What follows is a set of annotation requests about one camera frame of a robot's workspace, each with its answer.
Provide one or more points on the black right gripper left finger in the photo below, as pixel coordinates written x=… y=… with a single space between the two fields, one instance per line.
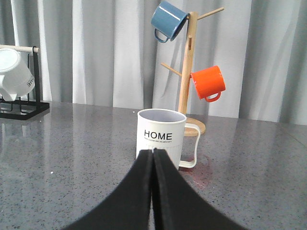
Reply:
x=128 y=206

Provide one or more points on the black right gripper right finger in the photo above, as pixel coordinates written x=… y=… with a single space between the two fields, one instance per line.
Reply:
x=177 y=206

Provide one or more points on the white HOME mug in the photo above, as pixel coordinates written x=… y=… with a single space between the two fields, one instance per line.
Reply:
x=164 y=129

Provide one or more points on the orange enamel mug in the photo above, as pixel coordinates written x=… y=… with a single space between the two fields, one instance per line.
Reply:
x=209 y=83

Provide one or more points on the wooden mug tree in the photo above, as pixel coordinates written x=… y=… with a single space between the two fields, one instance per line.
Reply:
x=188 y=57

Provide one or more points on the grey curtain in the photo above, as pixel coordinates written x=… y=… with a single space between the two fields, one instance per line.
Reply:
x=103 y=52

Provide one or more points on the white ribbed hanging mug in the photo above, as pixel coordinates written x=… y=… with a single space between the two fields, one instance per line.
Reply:
x=16 y=80

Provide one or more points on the blue enamel mug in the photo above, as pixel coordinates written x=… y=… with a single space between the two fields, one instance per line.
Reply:
x=168 y=21

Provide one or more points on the black wire mug rack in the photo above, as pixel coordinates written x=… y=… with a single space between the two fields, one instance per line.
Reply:
x=29 y=105

